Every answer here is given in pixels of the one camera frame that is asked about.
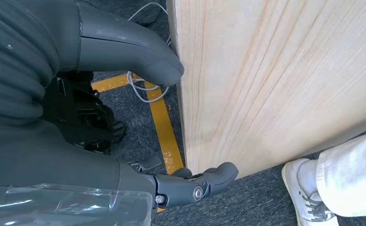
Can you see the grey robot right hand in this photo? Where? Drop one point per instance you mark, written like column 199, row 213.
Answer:
column 114, row 46

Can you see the robot right arm ribbed sleeve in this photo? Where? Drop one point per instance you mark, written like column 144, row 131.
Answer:
column 8, row 78

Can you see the yellow floor tape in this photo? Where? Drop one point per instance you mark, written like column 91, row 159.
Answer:
column 165, row 134

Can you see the person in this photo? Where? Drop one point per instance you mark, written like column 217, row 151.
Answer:
column 351, row 174

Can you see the person's left white shoe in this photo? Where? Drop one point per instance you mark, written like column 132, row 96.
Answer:
column 307, row 209

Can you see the black robot foot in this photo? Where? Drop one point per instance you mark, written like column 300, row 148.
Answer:
column 83, row 118

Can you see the clear plastic guard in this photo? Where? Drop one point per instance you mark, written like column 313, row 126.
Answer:
column 76, row 209

